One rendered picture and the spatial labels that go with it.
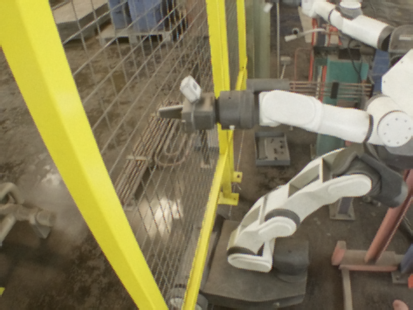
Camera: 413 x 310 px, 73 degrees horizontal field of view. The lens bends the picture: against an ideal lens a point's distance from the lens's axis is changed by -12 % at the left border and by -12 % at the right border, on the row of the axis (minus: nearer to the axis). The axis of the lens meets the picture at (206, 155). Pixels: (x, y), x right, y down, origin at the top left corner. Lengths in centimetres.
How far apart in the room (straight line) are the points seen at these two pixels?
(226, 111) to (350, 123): 27
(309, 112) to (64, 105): 46
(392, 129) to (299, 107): 20
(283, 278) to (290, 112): 107
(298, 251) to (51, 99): 127
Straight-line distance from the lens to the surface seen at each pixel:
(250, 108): 66
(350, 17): 124
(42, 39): 38
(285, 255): 148
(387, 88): 100
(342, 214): 211
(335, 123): 70
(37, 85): 39
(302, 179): 123
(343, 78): 213
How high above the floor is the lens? 159
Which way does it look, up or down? 40 degrees down
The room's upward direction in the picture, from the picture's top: 7 degrees counter-clockwise
